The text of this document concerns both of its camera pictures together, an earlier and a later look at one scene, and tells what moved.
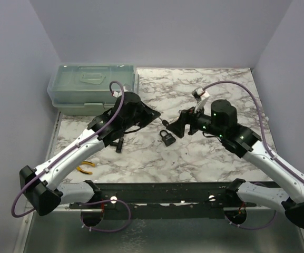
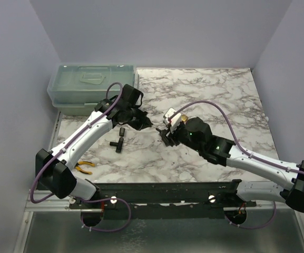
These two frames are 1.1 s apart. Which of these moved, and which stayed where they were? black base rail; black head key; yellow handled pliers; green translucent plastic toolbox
Moved: black head key
Stayed: yellow handled pliers; black base rail; green translucent plastic toolbox
